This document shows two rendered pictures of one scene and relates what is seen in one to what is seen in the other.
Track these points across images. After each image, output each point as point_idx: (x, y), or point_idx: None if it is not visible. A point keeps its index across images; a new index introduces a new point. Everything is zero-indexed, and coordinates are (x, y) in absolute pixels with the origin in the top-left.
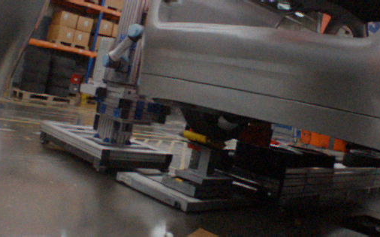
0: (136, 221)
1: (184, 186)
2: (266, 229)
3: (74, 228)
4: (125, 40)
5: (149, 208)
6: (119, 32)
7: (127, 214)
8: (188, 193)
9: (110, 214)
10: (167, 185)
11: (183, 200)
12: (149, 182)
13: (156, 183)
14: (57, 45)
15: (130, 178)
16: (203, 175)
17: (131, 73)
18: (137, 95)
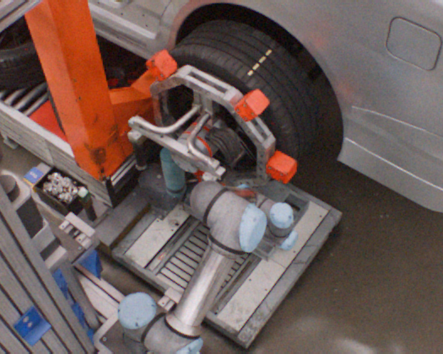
0: (440, 261)
1: (297, 219)
2: (325, 129)
3: None
4: (229, 270)
5: (364, 264)
6: None
7: (422, 278)
8: (302, 216)
9: None
10: (277, 249)
11: (336, 218)
12: (267, 281)
13: (260, 271)
14: None
15: (269, 313)
16: (261, 189)
17: (85, 305)
18: (121, 296)
